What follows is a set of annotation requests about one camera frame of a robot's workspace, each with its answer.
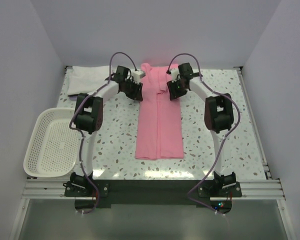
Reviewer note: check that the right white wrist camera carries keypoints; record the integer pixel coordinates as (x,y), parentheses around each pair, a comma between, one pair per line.
(174,73)

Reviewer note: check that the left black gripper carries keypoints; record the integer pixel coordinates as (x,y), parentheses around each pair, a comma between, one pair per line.
(134,90)

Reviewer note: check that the folded purple t shirt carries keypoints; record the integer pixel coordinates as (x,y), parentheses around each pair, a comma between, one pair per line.
(73,98)

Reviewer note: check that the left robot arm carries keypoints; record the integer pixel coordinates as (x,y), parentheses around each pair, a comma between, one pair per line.
(88,116)

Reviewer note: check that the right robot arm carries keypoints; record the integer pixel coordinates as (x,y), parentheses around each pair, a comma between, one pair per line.
(219,116)

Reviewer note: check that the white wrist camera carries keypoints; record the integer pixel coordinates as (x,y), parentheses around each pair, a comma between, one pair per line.
(137,75)
(174,73)

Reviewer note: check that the white perforated plastic basket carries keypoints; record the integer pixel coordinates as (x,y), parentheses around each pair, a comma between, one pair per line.
(53,146)

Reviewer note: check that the pink t shirt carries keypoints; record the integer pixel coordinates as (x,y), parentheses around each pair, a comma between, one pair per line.
(159,129)

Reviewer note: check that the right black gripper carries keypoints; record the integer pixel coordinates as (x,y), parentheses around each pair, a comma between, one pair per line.
(176,90)

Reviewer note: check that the folded white t shirt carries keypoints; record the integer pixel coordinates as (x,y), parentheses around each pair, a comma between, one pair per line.
(87,79)

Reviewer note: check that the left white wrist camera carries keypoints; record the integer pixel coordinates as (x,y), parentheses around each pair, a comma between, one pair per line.
(137,75)

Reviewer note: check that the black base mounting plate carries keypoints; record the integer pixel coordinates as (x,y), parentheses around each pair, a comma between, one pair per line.
(103,194)

